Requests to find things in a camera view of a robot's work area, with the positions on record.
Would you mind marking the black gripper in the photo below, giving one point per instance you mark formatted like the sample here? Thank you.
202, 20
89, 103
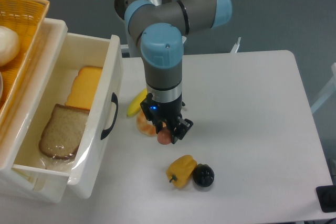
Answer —
154, 114

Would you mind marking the brown egg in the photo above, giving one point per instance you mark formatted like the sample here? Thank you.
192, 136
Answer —
164, 136

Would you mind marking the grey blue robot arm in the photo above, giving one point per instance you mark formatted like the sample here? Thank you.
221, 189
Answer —
155, 32

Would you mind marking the yellow banana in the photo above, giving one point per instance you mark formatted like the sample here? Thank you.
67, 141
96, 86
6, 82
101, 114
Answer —
134, 107

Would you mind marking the yellow bell pepper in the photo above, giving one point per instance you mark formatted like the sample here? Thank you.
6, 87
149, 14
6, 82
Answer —
179, 172

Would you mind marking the black round fruit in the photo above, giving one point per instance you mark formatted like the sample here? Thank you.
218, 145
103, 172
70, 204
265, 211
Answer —
203, 175

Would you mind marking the orange toast slice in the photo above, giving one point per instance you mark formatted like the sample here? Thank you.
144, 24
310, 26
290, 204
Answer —
84, 87

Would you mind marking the brown bread slice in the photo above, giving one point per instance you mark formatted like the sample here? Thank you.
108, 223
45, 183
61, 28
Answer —
62, 134

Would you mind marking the white plastic drawer box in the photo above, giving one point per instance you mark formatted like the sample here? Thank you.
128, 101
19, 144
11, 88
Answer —
58, 57

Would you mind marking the yellow woven basket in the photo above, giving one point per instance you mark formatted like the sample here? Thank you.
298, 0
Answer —
24, 19

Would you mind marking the white bun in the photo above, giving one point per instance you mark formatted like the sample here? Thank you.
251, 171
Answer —
10, 45

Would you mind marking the black device at edge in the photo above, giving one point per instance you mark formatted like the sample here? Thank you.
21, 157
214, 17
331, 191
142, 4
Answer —
326, 197

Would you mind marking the black drawer handle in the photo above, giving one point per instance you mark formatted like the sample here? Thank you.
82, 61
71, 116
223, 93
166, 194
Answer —
105, 132

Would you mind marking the white frame at right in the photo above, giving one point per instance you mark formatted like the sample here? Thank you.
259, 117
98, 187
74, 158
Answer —
326, 92

